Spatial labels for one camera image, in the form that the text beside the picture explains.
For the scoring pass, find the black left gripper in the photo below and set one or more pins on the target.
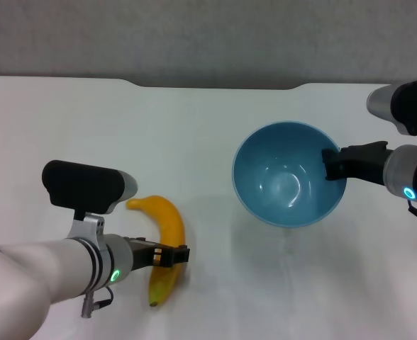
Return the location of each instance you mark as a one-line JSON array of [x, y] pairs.
[[141, 253]]

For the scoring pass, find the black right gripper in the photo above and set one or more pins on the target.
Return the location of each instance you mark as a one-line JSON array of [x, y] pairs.
[[368, 163]]

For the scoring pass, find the yellow banana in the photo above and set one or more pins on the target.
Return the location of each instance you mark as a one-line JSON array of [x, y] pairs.
[[166, 216]]

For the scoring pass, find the blue bowl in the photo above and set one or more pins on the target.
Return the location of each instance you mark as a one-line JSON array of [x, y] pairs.
[[283, 177]]

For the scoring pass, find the silver left camera bracket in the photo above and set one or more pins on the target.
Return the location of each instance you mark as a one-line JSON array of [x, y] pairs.
[[88, 230]]

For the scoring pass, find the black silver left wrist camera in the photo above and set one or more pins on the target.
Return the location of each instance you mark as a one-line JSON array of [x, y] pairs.
[[84, 186]]

